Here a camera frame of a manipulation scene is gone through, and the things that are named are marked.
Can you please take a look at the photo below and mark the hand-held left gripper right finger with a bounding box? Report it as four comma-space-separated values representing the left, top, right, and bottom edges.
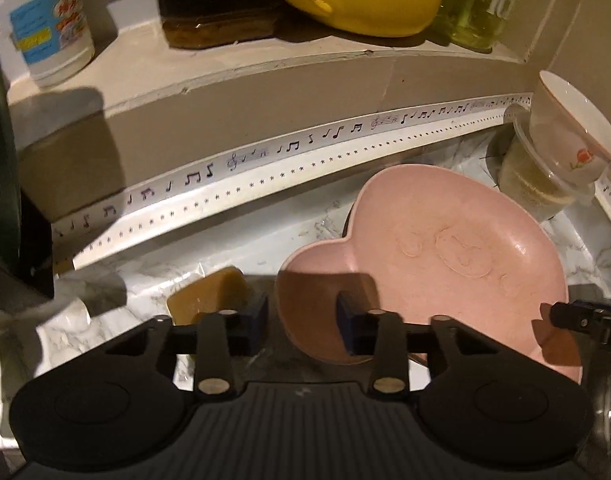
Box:
335, 294, 492, 403

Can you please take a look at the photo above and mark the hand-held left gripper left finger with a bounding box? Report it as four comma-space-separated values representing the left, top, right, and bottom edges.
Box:
104, 294, 270, 403

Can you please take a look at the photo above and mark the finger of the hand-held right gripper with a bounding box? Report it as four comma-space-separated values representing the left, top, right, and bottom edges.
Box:
550, 299, 611, 347

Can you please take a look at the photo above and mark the large stainless steel bowl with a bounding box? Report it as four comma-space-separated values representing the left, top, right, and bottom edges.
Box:
568, 282, 611, 466

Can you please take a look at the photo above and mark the pink shaped plate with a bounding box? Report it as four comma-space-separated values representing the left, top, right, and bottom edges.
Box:
275, 162, 583, 386

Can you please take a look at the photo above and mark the yellow-brown soap bar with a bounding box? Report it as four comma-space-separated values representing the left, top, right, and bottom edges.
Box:
166, 266, 251, 326

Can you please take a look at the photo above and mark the clear plastic container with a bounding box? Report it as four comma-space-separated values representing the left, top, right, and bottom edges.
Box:
498, 107, 593, 221

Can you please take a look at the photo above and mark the music note edge tape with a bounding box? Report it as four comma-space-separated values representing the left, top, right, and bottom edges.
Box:
50, 91, 611, 271

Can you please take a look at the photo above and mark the white patterned cup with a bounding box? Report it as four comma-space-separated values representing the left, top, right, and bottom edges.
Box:
528, 70, 611, 188

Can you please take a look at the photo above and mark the dark appliance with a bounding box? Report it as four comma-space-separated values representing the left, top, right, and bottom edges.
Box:
0, 5, 56, 311

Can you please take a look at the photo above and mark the green glass pitcher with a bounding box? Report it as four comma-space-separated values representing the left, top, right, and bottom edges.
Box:
433, 0, 523, 53

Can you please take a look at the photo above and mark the dark glass jar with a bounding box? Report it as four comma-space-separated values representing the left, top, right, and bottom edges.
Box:
152, 0, 286, 51

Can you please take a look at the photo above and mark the white jar with blue label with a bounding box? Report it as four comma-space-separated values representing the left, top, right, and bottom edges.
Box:
0, 0, 96, 88

